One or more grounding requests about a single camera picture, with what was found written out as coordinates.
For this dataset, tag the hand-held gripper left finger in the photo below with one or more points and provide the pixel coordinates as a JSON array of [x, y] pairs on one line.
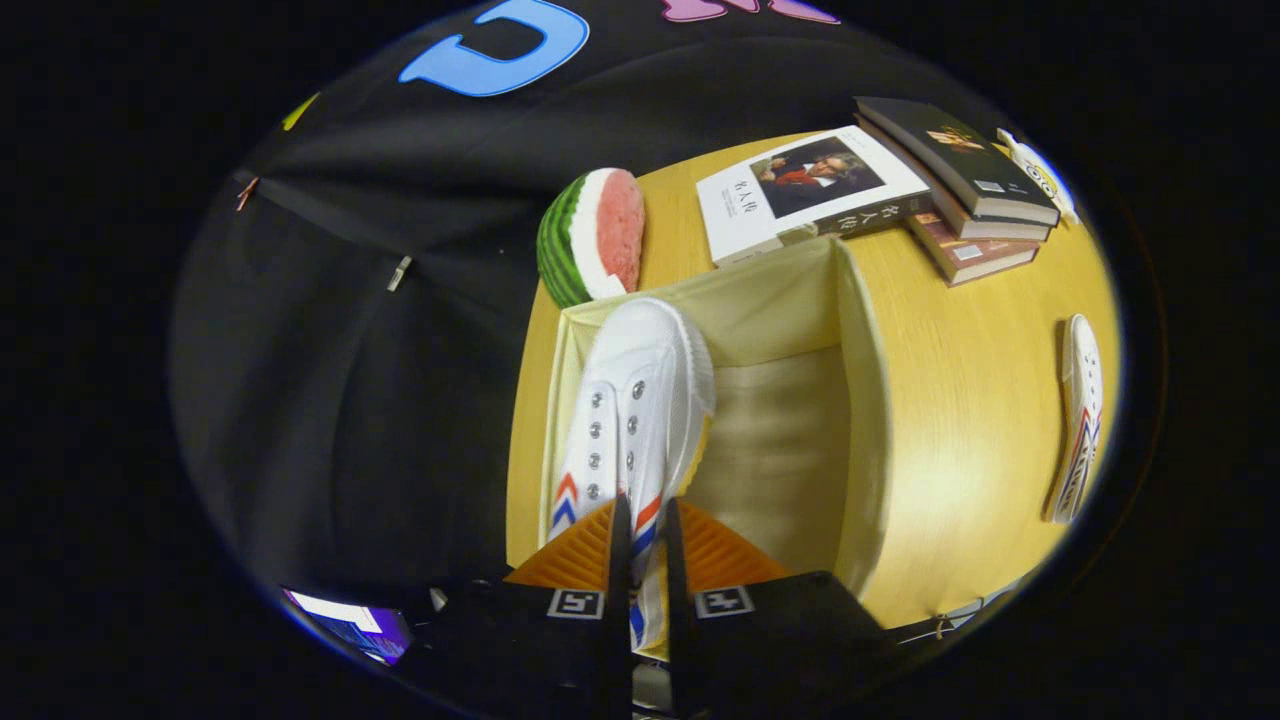
[[620, 600]]

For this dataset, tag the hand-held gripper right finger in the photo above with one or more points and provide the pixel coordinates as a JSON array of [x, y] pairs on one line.
[[678, 600]]

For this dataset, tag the cream fabric storage box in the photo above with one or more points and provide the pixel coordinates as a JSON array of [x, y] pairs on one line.
[[780, 430]]

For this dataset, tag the white striped canvas shoe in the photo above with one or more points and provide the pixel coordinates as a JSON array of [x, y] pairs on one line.
[[1080, 400], [635, 380]]

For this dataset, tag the lit monitor screen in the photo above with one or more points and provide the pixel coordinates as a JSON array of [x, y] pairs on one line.
[[350, 622]]

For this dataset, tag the black backdrop cloth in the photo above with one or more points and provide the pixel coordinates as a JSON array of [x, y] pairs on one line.
[[330, 400]]

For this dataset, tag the watermelon slice toy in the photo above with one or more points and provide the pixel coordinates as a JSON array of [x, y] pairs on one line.
[[585, 240]]

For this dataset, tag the silver clip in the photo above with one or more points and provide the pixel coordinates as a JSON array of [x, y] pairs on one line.
[[399, 273]]

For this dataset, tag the white portrait cover book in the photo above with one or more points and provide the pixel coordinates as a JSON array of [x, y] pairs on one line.
[[800, 190]]

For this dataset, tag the brown cover book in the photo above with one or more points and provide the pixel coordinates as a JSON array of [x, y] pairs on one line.
[[975, 258]]

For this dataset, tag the dark book with pale pages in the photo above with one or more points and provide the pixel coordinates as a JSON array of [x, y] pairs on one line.
[[985, 228]]

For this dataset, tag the black cover book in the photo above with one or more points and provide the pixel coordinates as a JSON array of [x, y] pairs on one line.
[[950, 150]]

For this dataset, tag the copper clip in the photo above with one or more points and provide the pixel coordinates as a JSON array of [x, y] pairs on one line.
[[246, 193]]

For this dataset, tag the white plush toy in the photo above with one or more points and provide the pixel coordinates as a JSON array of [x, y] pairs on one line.
[[1040, 175]]

